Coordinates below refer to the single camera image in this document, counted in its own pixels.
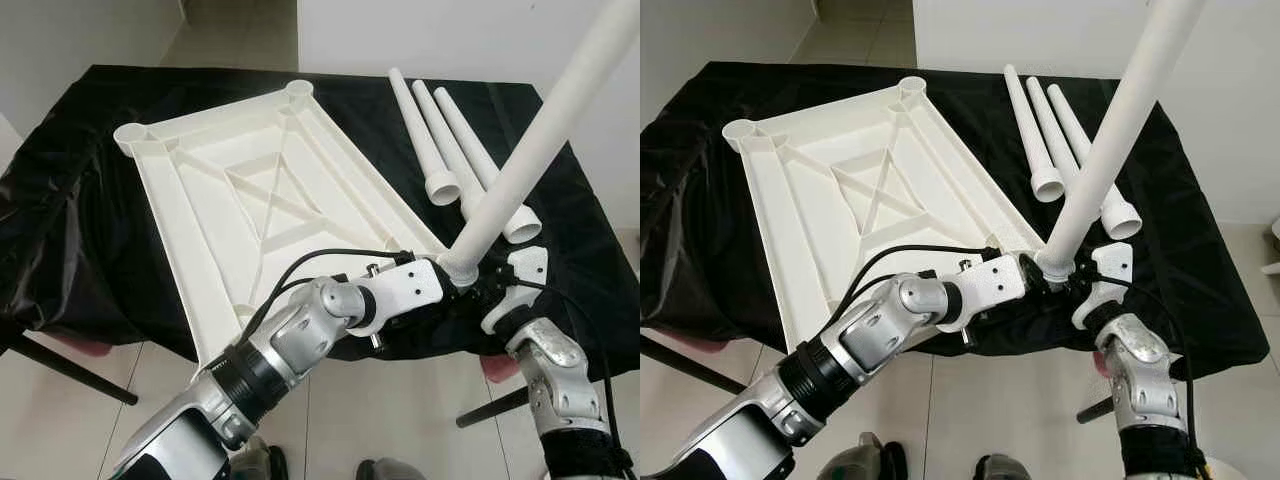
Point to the white plastic table leg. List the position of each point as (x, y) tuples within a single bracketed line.
[(1052, 125), (1120, 215), (540, 120), (520, 222), (445, 130), (1120, 120), (420, 130), (1030, 130)]

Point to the white plastic table top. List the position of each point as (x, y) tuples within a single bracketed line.
[(800, 200), (200, 200)]

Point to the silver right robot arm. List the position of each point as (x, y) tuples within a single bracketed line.
[(560, 370), (1145, 365)]

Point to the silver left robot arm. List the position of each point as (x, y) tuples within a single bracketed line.
[(870, 330), (300, 335)]

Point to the grey right robot foot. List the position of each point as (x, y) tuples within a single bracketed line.
[(392, 470), (1005, 470)]

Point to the grey robot foot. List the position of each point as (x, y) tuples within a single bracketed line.
[(392, 470), (1005, 470), (865, 460), (262, 460)]

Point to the grey left robot foot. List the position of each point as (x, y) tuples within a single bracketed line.
[(262, 460), (865, 460)]

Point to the white plastic chair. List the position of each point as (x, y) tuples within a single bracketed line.
[(1275, 245)]

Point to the black table cloth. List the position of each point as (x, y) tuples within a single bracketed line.
[(80, 220), (700, 220)]

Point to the white round plate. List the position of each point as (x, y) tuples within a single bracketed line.
[(1222, 470)]

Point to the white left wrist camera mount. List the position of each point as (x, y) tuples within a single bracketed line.
[(995, 280), (415, 285)]

